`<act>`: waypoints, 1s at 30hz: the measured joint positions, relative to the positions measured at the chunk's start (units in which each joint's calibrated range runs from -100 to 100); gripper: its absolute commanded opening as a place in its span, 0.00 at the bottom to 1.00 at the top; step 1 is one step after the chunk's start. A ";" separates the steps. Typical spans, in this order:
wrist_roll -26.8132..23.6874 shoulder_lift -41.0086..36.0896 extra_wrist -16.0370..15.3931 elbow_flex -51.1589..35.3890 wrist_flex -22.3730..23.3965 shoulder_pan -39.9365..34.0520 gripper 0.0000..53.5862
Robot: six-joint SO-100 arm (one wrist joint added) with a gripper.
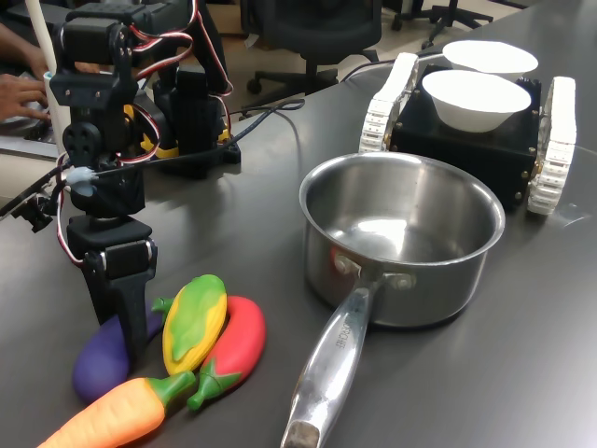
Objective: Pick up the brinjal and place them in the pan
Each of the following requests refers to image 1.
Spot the purple toy aubergine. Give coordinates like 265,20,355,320
72,296,176,405

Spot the clear tape strip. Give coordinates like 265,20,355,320
559,203,593,229

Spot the long black cable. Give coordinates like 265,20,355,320
0,96,307,220

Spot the black and yellow clip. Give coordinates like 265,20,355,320
121,91,183,162

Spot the pale grey putty lump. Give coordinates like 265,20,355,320
69,166,100,196

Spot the white bowl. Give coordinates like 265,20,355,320
441,39,540,76
421,69,533,133

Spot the yellow green toy corn cob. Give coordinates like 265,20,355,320
161,273,229,377

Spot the red toy chilli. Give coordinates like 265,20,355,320
186,295,268,413

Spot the steel pan with long handle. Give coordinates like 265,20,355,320
279,151,507,448

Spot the black chair wheel base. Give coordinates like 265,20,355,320
390,0,495,50

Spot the white post with square foot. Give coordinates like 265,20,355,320
25,0,71,160

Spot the small black camera board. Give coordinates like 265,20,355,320
11,194,53,233

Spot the person's right hand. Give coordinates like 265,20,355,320
0,72,51,125

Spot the orange toy carrot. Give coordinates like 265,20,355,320
36,371,197,448

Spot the black white-tracked small vehicle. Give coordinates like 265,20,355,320
357,51,578,217

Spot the silver laptop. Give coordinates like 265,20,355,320
0,106,64,160

